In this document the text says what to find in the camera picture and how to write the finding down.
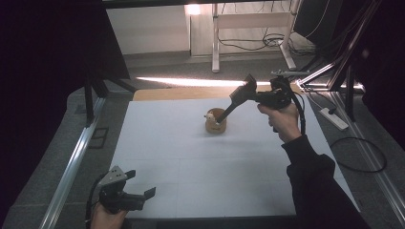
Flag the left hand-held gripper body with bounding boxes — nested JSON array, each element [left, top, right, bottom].
[[97, 164, 147, 215]]

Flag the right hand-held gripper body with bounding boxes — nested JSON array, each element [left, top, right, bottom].
[[254, 70, 301, 111]]

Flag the round wooden cup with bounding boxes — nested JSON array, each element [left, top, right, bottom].
[[204, 107, 228, 135]]

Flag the person's left hand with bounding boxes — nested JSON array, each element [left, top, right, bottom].
[[90, 201, 129, 229]]

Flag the person's right hand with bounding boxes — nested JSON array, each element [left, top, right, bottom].
[[256, 101, 303, 144]]

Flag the white table mat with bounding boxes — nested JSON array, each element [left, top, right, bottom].
[[109, 94, 361, 220]]

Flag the white power strip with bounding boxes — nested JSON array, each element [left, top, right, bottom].
[[319, 107, 350, 132]]

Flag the wooden table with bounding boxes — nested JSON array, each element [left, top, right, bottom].
[[132, 83, 304, 102]]

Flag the black metal stand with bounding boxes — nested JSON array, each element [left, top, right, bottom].
[[83, 72, 139, 126]]

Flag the black panel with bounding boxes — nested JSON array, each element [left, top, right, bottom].
[[292, 0, 346, 46]]

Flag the black curtain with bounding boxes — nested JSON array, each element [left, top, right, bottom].
[[0, 0, 131, 220]]

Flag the left hand-held gripper cable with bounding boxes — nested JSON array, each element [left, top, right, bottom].
[[84, 173, 109, 229]]

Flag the hand-held gripper cable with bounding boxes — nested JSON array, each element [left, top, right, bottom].
[[280, 77, 308, 135], [84, 173, 109, 229]]

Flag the right hand-held gripper cable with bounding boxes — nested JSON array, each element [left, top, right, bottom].
[[280, 77, 308, 135]]

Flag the white power cable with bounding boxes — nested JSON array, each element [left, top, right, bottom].
[[305, 91, 323, 111]]

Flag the tangle of black cables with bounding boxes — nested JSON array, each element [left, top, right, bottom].
[[217, 31, 317, 54]]

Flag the aluminium floor rail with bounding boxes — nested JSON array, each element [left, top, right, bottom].
[[330, 91, 405, 225], [38, 96, 107, 229]]

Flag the white desk frame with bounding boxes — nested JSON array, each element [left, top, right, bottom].
[[211, 0, 302, 73]]

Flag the aluminium frame stand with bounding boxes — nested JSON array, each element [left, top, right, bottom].
[[286, 0, 384, 123]]

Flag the looped black cable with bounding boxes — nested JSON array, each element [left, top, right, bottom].
[[329, 136, 388, 175]]

